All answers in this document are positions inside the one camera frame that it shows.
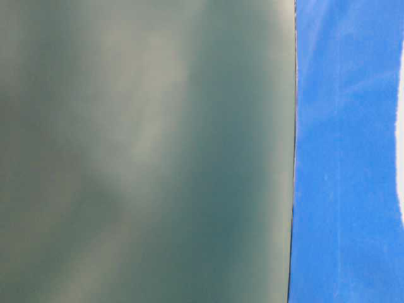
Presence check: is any light green bath towel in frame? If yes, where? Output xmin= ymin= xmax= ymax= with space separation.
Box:
xmin=395 ymin=47 xmax=404 ymax=225

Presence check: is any blue table cloth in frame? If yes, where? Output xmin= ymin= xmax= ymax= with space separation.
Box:
xmin=288 ymin=1 xmax=403 ymax=302

